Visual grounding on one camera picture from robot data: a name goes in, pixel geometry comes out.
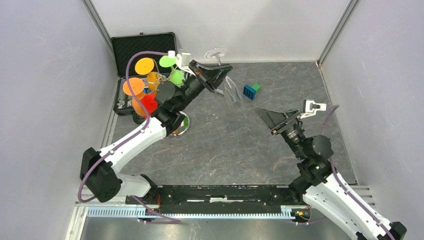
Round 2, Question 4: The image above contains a black foam-lined case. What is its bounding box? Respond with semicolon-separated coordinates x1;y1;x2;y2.
111;32;177;116

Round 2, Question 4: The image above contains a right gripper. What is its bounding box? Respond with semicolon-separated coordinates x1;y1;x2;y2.
253;106;306;160

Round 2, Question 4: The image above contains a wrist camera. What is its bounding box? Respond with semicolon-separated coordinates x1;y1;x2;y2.
300;99;327;119
167;50;194;75

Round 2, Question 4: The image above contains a yellow-orange plastic wine glass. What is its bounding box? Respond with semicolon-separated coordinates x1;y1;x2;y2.
135;57;167;94

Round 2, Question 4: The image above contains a grey bolt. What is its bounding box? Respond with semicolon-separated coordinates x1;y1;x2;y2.
216;88;238;103

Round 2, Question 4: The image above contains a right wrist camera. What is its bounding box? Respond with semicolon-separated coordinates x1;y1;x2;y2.
300;99;327;119

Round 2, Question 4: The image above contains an orange plastic wine glass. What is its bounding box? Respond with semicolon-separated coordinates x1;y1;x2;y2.
122;77;147;117

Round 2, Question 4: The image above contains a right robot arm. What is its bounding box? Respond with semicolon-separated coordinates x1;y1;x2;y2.
255;108;407;240

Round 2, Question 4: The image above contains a blue toy brick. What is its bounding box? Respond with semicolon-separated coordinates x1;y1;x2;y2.
243;84;257;100

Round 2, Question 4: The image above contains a green plastic wine glass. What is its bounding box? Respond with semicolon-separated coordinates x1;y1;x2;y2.
159;55;184;87

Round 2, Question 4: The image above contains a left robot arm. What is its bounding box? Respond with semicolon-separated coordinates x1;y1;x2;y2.
77;60;233;204

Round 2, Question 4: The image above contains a clear wine glass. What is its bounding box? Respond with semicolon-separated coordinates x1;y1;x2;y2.
204;46;243;110

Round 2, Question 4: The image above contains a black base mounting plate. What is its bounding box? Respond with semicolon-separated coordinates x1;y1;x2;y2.
140;184;311;214

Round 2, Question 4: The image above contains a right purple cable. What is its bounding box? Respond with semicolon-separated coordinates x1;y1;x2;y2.
294;104;397;240

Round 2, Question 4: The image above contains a chrome wine glass rack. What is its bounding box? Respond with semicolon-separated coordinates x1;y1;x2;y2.
153;67;190;137

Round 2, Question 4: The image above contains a green toy brick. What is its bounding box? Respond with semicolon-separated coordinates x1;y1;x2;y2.
251;83;261;93

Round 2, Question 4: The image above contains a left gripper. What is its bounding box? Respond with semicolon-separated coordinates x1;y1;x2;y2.
175;60;233;112

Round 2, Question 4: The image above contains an aluminium cable duct rail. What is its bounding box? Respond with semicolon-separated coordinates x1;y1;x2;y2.
84;184;312;223

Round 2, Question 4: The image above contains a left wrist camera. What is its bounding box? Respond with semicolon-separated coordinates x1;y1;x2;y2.
167;50;194;75

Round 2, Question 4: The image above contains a red plastic wine glass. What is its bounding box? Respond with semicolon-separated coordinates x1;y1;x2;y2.
134;92;158;117

